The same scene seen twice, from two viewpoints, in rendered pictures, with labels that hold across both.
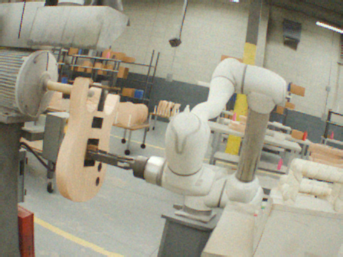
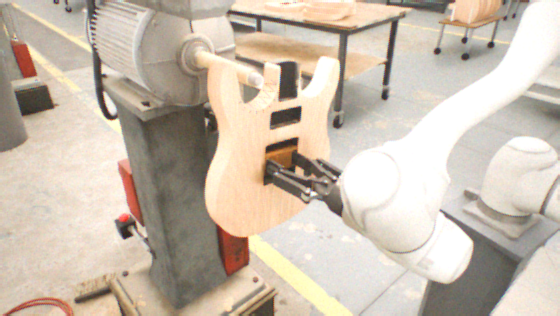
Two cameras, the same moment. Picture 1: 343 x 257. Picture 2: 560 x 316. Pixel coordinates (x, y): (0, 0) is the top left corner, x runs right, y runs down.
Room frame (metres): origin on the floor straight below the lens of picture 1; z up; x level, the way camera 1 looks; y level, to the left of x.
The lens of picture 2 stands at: (0.63, -0.15, 1.49)
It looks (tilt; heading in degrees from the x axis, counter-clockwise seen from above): 31 degrees down; 35
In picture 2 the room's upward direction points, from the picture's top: straight up
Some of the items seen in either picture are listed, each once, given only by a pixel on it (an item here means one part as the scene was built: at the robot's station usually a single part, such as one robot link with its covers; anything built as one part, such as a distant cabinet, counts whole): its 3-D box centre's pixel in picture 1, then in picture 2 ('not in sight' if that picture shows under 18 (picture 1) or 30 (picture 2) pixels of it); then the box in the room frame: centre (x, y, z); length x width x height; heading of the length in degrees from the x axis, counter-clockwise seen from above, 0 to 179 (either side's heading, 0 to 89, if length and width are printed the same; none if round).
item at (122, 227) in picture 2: not in sight; (136, 238); (1.20, 0.93, 0.46); 0.25 x 0.07 x 0.08; 76
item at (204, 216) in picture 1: (194, 209); (497, 204); (1.83, -0.20, 0.73); 0.22 x 0.18 x 0.06; 69
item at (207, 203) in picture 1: (205, 187); (521, 173); (1.82, -0.22, 0.87); 0.18 x 0.16 x 0.22; 75
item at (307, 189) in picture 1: (308, 189); not in sight; (0.99, -0.45, 1.12); 0.20 x 0.03 x 0.03; 79
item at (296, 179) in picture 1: (294, 187); not in sight; (0.84, -0.34, 1.15); 0.03 x 0.03 x 0.09
